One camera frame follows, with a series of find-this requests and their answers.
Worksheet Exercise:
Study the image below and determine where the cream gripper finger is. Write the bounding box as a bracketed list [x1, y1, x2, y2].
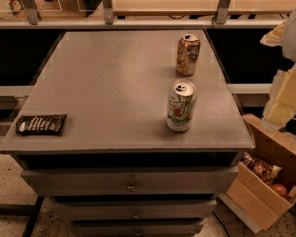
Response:
[260, 21, 286, 47]
[263, 63, 296, 127]

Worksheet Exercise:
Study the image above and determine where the white green 7up can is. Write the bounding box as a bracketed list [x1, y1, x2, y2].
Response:
[166, 79, 197, 132]

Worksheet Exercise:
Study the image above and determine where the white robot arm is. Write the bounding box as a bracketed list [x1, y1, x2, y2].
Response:
[260, 9, 296, 127]

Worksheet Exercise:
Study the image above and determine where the gold brown soda can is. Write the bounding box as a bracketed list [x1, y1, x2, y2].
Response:
[176, 34, 201, 76]

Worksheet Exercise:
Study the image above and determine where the dark chocolate rxbar wrapper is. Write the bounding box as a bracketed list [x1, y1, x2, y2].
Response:
[16, 114, 67, 136]

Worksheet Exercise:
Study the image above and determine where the snack bag in box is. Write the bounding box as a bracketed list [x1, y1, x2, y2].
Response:
[242, 152, 282, 185]

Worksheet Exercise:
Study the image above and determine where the red apple in box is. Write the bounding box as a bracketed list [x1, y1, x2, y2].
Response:
[271, 183, 288, 198]

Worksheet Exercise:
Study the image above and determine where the cardboard box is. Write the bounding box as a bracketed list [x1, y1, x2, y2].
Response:
[227, 114, 296, 233]

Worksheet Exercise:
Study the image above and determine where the grey drawer cabinet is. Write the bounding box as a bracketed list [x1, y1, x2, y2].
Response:
[0, 30, 253, 237]

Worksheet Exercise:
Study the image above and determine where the metal railing frame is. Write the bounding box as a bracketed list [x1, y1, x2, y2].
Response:
[0, 0, 288, 30]

